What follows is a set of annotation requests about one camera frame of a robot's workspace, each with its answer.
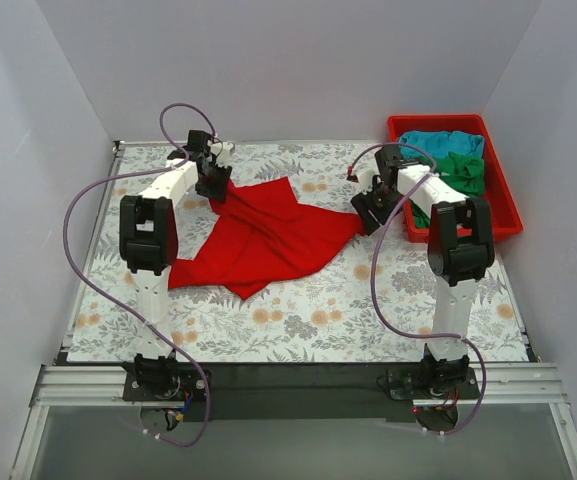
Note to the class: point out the red t shirt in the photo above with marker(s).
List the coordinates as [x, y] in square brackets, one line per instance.
[263, 234]

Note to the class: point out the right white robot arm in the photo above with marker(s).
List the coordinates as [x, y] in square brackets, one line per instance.
[460, 249]

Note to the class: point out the green t shirt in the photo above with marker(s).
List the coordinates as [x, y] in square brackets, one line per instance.
[465, 173]

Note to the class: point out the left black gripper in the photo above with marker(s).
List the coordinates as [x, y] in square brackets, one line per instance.
[213, 181]

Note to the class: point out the blue t shirt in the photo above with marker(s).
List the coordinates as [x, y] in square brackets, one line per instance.
[440, 144]

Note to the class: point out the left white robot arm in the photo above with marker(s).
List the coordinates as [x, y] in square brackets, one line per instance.
[148, 243]

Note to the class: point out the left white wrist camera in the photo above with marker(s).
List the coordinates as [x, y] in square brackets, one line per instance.
[222, 152]

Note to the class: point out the red plastic bin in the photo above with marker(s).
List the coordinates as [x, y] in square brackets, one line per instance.
[506, 221]

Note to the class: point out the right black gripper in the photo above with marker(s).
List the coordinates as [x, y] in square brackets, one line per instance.
[371, 210]

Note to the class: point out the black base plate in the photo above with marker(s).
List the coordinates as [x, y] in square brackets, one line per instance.
[280, 391]

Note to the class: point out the floral table mat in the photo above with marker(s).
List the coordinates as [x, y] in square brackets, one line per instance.
[369, 304]

